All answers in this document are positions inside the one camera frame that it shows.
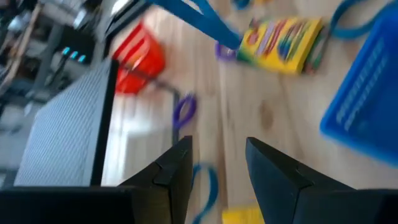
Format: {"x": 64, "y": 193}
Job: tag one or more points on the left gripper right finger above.
{"x": 273, "y": 186}

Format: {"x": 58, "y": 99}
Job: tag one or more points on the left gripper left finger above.
{"x": 164, "y": 193}

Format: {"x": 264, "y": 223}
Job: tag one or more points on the blue plastic basket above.
{"x": 367, "y": 102}

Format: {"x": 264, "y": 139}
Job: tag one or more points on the yellow crayon box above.
{"x": 280, "y": 46}

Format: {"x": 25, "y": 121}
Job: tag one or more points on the red plastic basket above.
{"x": 136, "y": 59}

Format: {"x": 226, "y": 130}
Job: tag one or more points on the black device cyan lights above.
{"x": 73, "y": 53}

